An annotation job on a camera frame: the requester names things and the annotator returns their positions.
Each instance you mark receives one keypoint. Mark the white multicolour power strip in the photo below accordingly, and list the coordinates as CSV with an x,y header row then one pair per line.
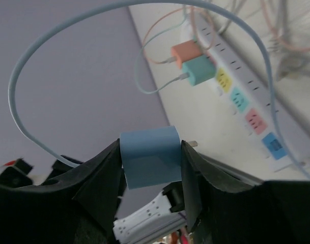
x,y
243,90

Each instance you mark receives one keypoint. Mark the pink charger plug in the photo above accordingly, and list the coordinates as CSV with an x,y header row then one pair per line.
x,y
185,51

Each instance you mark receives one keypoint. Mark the teal charger plug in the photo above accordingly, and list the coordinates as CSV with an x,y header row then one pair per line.
x,y
199,70

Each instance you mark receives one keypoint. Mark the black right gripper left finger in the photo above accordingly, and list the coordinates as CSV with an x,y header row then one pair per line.
x,y
49,214

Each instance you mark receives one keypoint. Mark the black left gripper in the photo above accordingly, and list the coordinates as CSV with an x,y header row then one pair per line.
x,y
59,176

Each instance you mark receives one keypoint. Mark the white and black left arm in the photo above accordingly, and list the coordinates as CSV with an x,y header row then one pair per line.
x,y
100,196

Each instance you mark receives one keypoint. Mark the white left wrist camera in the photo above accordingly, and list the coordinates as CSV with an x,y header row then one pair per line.
x,y
14,174

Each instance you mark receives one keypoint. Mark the blue charger plug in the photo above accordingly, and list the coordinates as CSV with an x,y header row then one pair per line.
x,y
151,157

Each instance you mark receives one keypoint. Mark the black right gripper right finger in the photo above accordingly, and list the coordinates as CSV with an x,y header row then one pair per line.
x,y
222,209

